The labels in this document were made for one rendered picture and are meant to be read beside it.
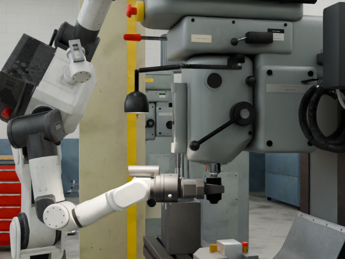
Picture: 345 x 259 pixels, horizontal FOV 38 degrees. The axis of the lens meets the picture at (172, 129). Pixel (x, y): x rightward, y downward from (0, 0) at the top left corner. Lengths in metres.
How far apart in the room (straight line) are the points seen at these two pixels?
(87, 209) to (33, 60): 0.54
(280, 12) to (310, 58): 0.17
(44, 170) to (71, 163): 8.90
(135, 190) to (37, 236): 0.63
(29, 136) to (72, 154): 8.88
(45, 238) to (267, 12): 1.18
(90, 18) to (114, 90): 1.44
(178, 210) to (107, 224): 1.48
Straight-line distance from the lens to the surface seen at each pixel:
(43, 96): 1.68
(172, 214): 1.82
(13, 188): 5.99
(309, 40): 1.57
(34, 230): 2.02
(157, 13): 1.43
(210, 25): 1.44
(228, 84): 1.46
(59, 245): 2.10
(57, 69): 1.76
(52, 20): 10.69
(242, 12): 1.48
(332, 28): 1.33
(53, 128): 1.59
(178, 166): 1.95
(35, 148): 1.60
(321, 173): 1.71
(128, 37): 1.60
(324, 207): 1.71
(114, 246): 3.30
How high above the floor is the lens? 1.41
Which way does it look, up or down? level
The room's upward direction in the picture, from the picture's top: straight up
